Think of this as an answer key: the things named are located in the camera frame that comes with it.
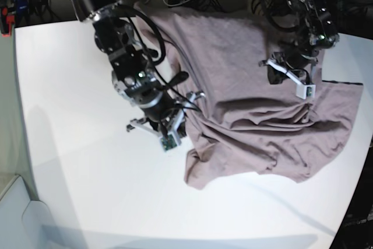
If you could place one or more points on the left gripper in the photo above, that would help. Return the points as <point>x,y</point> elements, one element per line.
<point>289,58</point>

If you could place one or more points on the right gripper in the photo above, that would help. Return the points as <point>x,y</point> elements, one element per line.
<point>163,114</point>

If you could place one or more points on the mauve pink t-shirt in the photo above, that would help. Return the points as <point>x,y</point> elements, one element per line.
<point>245,124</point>

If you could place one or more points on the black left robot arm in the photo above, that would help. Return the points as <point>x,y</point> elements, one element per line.
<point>314,32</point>

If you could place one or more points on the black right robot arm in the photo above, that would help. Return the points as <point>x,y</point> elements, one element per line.
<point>134,47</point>

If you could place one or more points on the white bin corner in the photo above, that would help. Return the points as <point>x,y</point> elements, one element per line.
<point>23,221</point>

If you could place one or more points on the red black clamp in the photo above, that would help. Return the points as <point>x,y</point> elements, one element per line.
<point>7,21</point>

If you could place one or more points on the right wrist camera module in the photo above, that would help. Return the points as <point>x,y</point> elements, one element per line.
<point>170,142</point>

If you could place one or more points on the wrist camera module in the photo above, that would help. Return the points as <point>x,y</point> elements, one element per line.
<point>305,91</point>
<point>170,142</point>

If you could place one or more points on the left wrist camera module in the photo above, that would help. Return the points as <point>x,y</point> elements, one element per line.
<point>305,91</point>

